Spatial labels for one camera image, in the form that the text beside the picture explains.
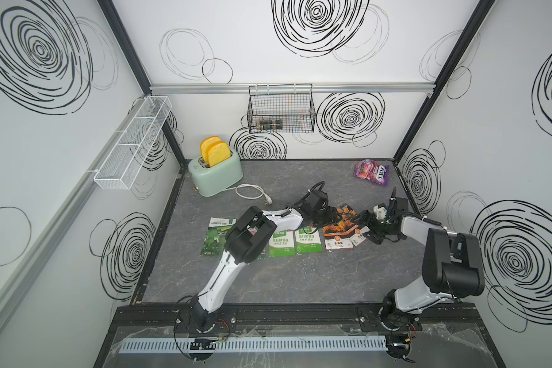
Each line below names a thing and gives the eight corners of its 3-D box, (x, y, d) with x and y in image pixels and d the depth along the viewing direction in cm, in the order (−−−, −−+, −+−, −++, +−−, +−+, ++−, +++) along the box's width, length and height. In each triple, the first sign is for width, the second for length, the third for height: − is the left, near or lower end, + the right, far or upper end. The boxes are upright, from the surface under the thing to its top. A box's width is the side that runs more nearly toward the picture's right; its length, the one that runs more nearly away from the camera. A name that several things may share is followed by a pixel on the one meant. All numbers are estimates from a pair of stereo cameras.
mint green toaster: (199, 199, 106) (189, 178, 94) (198, 181, 113) (188, 159, 102) (246, 189, 110) (242, 168, 98) (242, 172, 117) (238, 150, 105)
